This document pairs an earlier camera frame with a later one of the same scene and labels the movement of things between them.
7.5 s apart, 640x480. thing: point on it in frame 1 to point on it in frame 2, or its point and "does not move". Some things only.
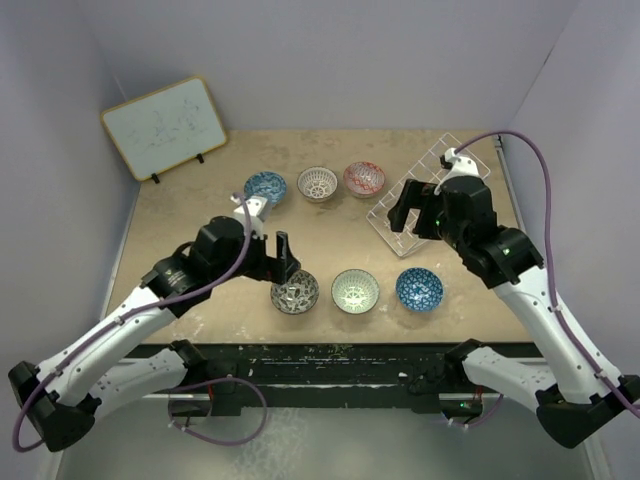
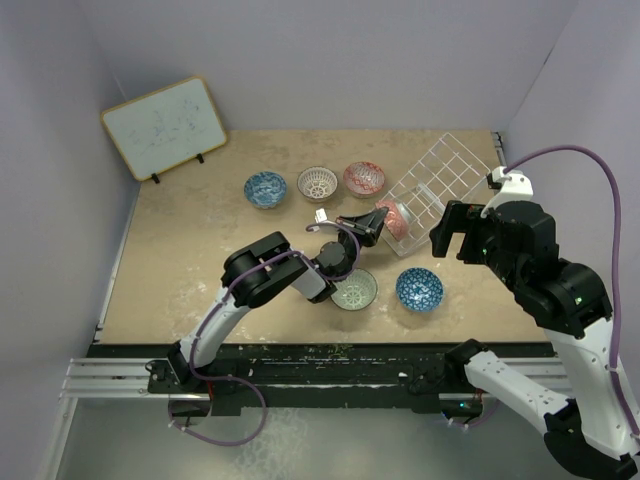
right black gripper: x=417 y=195 to x=455 y=217
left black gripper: x=270 y=268 to x=367 y=225
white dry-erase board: x=166 y=128 does not move
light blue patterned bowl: x=268 y=185 does not move
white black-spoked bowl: x=317 y=184 does not move
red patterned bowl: x=364 y=179 does not move
